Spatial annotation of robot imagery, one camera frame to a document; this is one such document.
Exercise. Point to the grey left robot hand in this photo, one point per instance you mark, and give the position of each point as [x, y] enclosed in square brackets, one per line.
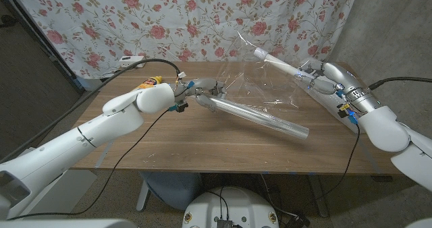
[204, 86]

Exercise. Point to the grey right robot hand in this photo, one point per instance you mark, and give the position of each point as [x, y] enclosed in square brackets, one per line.
[341, 78]

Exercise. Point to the transparent cling film sheet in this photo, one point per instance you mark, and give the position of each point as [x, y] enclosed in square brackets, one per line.
[256, 83]

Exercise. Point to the white cylindrical roll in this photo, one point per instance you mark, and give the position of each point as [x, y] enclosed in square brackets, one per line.
[287, 67]

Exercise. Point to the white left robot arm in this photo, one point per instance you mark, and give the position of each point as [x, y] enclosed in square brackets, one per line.
[84, 137]

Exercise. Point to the bubble wrap roll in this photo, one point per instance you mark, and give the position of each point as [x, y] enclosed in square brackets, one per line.
[329, 101]

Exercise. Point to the yellow squeeze bottle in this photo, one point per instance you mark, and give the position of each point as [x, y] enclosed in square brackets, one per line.
[150, 83]

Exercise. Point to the floral print backdrop curtain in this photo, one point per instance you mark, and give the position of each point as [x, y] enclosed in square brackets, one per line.
[202, 19]

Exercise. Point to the white power strip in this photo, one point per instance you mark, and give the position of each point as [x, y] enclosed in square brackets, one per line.
[132, 61]

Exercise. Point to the grey blue bin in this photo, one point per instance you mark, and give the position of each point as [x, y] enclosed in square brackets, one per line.
[175, 191]

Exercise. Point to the table leg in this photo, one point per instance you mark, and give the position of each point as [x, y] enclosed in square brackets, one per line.
[142, 196]
[317, 196]

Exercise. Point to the white robot torso base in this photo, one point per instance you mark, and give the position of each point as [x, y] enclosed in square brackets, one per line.
[233, 209]

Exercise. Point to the white floor mat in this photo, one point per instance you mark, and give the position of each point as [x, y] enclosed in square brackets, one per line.
[67, 191]

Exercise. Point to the dark partition panel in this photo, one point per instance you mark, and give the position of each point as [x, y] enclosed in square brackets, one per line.
[27, 86]

